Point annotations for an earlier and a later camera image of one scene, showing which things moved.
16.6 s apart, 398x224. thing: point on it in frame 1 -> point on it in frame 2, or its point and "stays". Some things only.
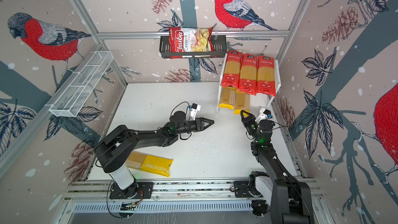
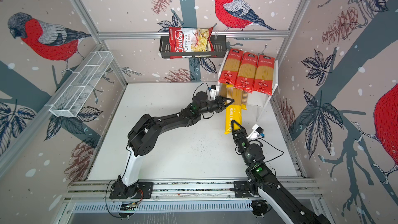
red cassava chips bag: (184, 39) stays
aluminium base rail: (89, 190) stays
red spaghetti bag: (232, 69) stays
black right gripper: (245, 122) -> (241, 136)
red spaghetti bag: (247, 82) stays
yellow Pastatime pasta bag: (157, 165) -> (233, 111)
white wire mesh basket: (70, 99) stays
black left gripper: (199, 125) -> (221, 107)
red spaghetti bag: (266, 75) stays
